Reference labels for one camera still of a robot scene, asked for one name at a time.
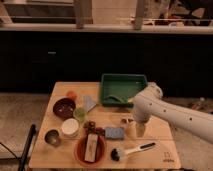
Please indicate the white round container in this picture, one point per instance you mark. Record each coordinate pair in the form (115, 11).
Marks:
(70, 127)

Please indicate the green small cup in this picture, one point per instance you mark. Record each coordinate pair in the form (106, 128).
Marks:
(79, 114)

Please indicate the orange small fruit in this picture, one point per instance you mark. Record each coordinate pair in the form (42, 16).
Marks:
(71, 94)

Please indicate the grey blue triangular cloth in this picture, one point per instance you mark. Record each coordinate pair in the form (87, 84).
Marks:
(88, 103)

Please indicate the wooden rectangular block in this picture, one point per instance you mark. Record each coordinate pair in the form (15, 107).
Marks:
(91, 147)

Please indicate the dark red bowl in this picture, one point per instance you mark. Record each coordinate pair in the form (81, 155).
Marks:
(64, 108)

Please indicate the black chair frame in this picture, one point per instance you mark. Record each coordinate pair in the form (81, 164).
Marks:
(23, 158)

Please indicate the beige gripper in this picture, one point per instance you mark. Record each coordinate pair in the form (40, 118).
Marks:
(140, 129)

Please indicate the blue sponge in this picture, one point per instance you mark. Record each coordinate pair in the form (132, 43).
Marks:
(114, 132)

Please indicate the brown grape bunch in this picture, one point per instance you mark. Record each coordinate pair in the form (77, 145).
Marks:
(90, 127)

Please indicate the metal small cup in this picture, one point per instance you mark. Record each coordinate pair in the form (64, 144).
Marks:
(52, 138)

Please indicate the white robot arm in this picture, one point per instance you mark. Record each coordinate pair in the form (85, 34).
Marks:
(149, 102)

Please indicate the green plastic tray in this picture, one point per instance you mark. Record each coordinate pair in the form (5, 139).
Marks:
(124, 86)

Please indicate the white dish brush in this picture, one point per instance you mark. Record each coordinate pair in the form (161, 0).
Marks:
(117, 154)

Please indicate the orange plate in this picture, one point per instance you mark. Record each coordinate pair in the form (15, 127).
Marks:
(80, 151)

